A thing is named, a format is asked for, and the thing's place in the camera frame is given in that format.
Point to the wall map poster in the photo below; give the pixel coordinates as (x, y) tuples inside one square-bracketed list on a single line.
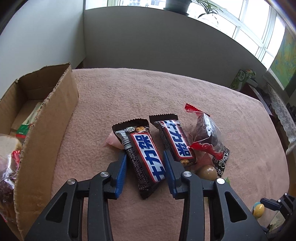
[(284, 62)]

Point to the dark side table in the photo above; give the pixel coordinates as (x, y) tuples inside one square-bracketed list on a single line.
[(261, 95)]

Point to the clear sandwich bread packet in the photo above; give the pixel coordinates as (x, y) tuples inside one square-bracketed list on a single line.
[(9, 148)]

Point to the black patterned candy packet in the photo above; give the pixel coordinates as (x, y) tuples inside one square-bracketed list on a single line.
[(222, 162)]

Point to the cardboard box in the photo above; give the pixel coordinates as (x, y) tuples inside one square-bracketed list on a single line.
[(46, 129)]

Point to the white cabinet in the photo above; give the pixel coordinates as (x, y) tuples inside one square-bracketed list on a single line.
[(46, 34)]

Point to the brownie packet with red ends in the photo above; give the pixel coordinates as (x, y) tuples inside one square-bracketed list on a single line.
[(205, 129)]

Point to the green candy packet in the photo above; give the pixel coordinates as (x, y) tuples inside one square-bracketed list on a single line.
[(227, 180)]

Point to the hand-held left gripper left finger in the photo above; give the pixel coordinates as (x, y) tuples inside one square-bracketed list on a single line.
[(121, 176)]

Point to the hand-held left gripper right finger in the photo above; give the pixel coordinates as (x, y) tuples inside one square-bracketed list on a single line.
[(170, 176)]

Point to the pink blanket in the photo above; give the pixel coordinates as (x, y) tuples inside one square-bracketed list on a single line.
[(138, 92)]

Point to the brown chocolate bar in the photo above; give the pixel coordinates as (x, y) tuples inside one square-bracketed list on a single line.
[(175, 141)]

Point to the green clear snack bag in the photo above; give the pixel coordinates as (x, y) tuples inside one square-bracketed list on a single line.
[(29, 121)]

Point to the pink sausage stick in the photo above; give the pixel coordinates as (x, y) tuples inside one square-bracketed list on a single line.
[(203, 160)]

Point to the round brown candy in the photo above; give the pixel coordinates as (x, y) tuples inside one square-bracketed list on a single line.
[(207, 172)]

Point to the green tissue box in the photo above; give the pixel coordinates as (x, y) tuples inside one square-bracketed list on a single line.
[(241, 80)]

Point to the white lace cloth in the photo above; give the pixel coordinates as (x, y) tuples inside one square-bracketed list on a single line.
[(282, 109)]

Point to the small spider plant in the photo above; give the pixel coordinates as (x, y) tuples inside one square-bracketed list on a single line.
[(210, 9)]

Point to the blue and yellow candy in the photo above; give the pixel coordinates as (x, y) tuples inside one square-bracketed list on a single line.
[(259, 209)]

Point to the chocolate bar with silver end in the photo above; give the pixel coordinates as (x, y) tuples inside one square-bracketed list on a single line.
[(143, 153)]

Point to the pink candy wrapper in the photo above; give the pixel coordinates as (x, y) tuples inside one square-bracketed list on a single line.
[(114, 141)]

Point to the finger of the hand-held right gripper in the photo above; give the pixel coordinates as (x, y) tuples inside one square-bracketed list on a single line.
[(269, 203)]

